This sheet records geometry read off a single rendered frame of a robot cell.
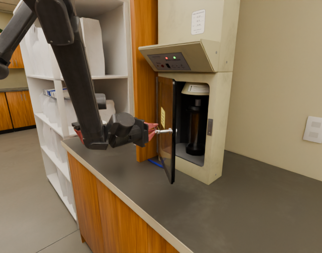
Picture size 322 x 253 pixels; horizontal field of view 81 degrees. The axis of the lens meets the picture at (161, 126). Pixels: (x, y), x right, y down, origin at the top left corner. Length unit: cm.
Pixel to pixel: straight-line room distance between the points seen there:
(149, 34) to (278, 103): 72
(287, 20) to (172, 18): 52
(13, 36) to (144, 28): 53
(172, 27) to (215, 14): 20
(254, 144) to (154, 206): 69
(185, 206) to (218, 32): 63
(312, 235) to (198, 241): 35
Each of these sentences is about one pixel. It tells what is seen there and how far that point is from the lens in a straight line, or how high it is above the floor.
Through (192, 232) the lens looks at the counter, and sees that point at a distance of 67.
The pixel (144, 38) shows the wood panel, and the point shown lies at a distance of 96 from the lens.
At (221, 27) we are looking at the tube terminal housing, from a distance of 74.
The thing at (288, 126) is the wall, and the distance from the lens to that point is 112.
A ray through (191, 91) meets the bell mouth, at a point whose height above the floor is 133.
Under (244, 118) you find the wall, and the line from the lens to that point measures 118.
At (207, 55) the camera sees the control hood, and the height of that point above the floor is 146.
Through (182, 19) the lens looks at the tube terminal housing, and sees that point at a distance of 85.
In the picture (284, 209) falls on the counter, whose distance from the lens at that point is 86.
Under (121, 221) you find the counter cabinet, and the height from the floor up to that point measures 72.
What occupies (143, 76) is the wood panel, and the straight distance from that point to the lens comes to 94.
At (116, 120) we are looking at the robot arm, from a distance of 56.
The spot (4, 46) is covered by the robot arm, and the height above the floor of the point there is 151.
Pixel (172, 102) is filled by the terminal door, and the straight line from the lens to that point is 64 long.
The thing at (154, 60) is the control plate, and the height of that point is 145.
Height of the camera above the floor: 142
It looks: 17 degrees down
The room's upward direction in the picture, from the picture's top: straight up
